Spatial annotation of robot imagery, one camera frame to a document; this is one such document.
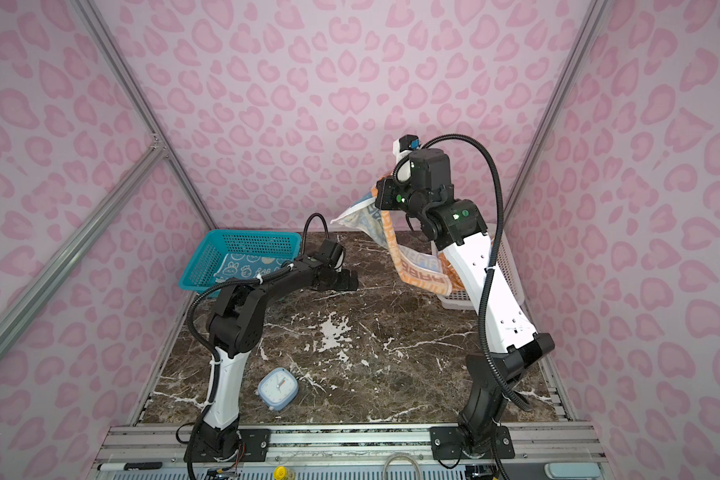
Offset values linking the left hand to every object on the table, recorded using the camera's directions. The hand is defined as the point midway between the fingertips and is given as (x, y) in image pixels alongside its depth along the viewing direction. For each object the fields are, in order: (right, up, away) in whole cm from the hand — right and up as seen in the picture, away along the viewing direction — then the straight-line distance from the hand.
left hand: (351, 278), depth 101 cm
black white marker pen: (-50, -41, -31) cm, 72 cm away
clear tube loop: (+12, -39, -30) cm, 51 cm away
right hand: (+8, +25, -34) cm, 43 cm away
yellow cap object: (-13, -38, -38) cm, 55 cm away
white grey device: (+54, -42, -31) cm, 75 cm away
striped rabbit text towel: (+25, +5, -6) cm, 26 cm away
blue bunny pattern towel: (-38, +4, +7) cm, 39 cm away
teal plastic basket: (-49, +11, +7) cm, 51 cm away
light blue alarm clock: (-18, -27, -21) cm, 39 cm away
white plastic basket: (+33, -5, -13) cm, 36 cm away
